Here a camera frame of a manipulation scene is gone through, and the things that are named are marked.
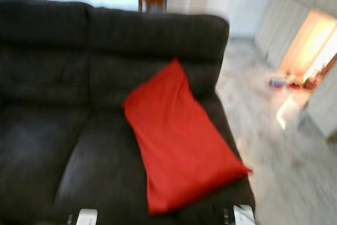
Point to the large grey fabric sofa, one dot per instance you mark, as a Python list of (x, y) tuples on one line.
[(63, 104)]

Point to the white cabinet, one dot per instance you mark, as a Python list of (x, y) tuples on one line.
[(295, 9)]

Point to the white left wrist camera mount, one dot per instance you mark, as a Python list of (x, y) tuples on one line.
[(87, 218)]

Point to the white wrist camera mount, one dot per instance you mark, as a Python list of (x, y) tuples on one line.
[(244, 216), (87, 218)]

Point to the red pillow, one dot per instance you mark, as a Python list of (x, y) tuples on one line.
[(179, 140)]

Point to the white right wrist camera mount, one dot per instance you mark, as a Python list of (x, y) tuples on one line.
[(244, 216)]

